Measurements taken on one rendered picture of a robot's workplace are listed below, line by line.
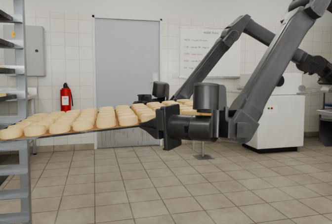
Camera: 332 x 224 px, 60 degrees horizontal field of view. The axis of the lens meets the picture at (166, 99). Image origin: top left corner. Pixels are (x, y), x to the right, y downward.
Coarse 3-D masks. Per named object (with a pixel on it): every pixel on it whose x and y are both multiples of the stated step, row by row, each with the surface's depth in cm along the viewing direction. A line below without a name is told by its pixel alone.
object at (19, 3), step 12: (24, 0) 105; (24, 12) 104; (24, 24) 104; (24, 36) 104; (24, 48) 104; (24, 60) 104; (24, 84) 104; (24, 108) 105; (24, 156) 106; (24, 180) 106; (24, 204) 107
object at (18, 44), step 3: (12, 42) 102; (15, 42) 102; (18, 42) 102; (21, 42) 103; (15, 45) 102; (18, 45) 103; (21, 45) 103; (12, 48) 102; (15, 48) 102; (18, 48) 102; (21, 48) 102
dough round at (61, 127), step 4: (52, 124) 72; (56, 124) 72; (60, 124) 71; (64, 124) 70; (68, 124) 71; (52, 128) 69; (56, 128) 69; (60, 128) 69; (64, 128) 70; (68, 128) 71; (52, 132) 70; (56, 132) 69; (60, 132) 70; (64, 132) 70
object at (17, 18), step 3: (12, 15) 102; (15, 15) 102; (18, 15) 102; (21, 15) 102; (15, 18) 102; (18, 18) 102; (21, 18) 102; (0, 21) 99; (3, 21) 99; (6, 21) 99; (9, 21) 99; (12, 21) 99; (15, 21) 100; (18, 21) 100; (21, 21) 102
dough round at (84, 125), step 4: (84, 120) 75; (88, 120) 74; (72, 124) 72; (76, 124) 70; (80, 124) 70; (84, 124) 71; (88, 124) 71; (92, 124) 73; (76, 128) 71; (80, 128) 70; (84, 128) 71; (88, 128) 71
